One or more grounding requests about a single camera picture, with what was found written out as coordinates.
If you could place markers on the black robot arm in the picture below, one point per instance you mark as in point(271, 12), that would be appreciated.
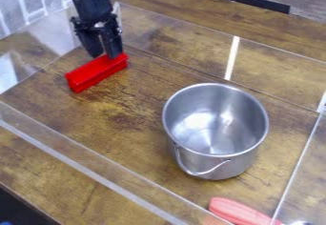
point(90, 9)

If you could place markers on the clear acrylic front barrier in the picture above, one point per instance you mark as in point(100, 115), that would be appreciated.
point(161, 202)

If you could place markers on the clear acrylic barrier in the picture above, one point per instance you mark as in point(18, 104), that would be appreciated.
point(303, 201)
point(161, 202)

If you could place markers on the orange handled tool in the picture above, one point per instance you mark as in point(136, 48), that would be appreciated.
point(237, 213)

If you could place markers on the black wall strip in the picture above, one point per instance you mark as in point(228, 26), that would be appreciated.
point(264, 4)

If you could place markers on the silver metal pot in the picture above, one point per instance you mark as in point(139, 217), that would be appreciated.
point(215, 123)

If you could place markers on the red plastic block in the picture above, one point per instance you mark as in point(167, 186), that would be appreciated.
point(96, 70)

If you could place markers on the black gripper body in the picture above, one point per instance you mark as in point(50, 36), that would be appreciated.
point(90, 25)

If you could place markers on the clear acrylic right barrier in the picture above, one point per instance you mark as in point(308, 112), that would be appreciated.
point(303, 201)

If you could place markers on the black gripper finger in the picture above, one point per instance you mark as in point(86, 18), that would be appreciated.
point(90, 42)
point(111, 39)

